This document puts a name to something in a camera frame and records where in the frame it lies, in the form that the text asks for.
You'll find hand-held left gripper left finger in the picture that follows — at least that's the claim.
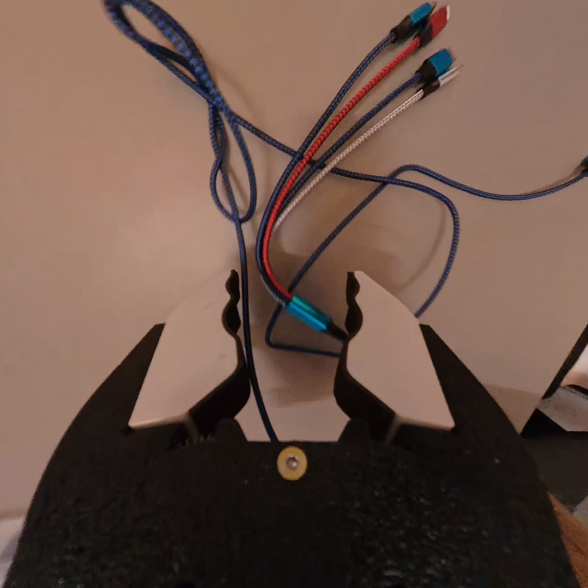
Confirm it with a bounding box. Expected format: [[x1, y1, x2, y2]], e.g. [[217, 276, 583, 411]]
[[128, 270, 252, 441]]

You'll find bundle of multi-plug cables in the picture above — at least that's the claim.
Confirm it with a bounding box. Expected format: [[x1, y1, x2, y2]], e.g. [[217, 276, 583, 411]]
[[255, 1, 436, 341]]

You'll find dark blue usb cable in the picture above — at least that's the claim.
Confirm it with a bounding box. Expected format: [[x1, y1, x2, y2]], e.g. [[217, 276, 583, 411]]
[[264, 164, 461, 358]]

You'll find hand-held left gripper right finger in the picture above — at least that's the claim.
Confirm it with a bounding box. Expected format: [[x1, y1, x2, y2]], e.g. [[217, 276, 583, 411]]
[[333, 271, 455, 443]]

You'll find red braided usb cable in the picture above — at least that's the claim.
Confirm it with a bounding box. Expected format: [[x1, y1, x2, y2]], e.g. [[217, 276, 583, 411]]
[[259, 4, 452, 299]]

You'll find teal plug blue branch cable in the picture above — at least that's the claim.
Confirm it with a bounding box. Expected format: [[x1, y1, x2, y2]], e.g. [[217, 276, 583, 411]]
[[276, 47, 454, 221]]

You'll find grey braided usb cable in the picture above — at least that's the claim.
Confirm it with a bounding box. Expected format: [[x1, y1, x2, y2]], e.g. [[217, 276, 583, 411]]
[[271, 64, 462, 235]]

